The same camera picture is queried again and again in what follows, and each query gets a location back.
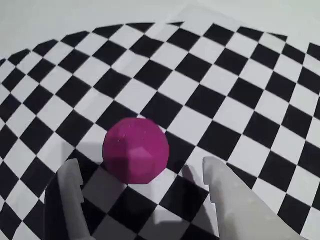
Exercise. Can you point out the pink ball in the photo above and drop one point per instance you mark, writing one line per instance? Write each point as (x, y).
(136, 150)

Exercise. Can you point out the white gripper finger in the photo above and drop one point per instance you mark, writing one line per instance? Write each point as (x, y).
(237, 217)

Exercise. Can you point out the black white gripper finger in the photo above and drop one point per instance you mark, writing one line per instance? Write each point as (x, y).
(70, 212)

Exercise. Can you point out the white mat with checkered print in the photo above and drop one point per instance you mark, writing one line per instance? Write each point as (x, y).
(225, 100)

